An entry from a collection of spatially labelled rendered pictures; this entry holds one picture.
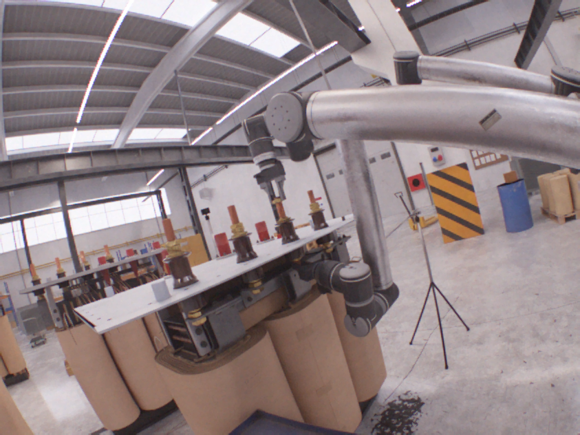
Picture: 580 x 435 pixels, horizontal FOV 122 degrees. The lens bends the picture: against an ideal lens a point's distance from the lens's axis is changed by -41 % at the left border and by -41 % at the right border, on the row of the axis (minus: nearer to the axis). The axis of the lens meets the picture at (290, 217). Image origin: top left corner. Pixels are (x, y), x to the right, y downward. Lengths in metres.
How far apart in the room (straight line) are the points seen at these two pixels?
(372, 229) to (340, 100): 0.50
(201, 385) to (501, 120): 1.04
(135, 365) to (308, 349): 1.68
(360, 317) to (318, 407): 0.61
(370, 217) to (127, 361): 2.21
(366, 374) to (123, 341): 1.88
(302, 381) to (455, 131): 1.15
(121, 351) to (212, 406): 1.62
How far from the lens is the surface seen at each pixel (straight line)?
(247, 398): 1.01
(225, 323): 0.95
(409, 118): 0.58
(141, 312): 0.66
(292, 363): 1.26
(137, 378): 2.60
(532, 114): 0.55
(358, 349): 1.68
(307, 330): 1.22
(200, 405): 1.03
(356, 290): 0.91
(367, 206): 0.96
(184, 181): 11.23
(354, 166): 0.94
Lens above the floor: 1.46
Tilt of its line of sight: level
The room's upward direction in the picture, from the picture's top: 17 degrees counter-clockwise
